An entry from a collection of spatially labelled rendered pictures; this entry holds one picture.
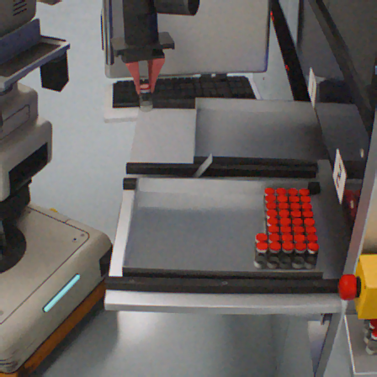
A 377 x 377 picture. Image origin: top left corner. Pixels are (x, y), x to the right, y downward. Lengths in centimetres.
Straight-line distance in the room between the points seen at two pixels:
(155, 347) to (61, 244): 47
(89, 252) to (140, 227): 89
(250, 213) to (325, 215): 15
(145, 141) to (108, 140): 169
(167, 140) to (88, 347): 93
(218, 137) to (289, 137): 17
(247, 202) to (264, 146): 21
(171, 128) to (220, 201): 30
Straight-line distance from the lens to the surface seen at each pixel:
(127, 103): 172
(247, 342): 213
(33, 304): 190
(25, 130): 167
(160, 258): 111
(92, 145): 309
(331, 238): 118
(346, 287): 90
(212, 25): 184
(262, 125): 149
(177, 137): 144
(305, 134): 148
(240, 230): 117
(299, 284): 105
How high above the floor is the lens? 163
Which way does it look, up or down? 36 degrees down
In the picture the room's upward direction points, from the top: straight up
